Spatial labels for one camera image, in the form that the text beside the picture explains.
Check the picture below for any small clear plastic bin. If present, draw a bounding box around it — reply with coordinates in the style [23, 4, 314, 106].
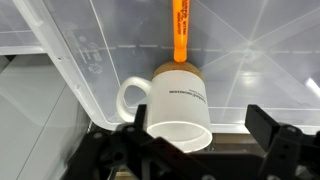
[0, 0, 46, 56]

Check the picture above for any orange marker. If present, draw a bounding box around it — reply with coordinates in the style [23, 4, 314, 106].
[172, 0, 191, 64]

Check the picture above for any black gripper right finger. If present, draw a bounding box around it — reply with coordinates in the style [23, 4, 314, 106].
[244, 104, 303, 180]

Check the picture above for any white mug with cork base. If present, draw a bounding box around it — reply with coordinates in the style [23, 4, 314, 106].
[115, 60, 213, 154]

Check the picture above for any large clear plastic bin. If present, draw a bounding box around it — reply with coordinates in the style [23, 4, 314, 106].
[13, 0, 320, 134]

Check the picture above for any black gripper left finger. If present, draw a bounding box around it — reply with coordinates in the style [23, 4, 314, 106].
[126, 104, 214, 180]

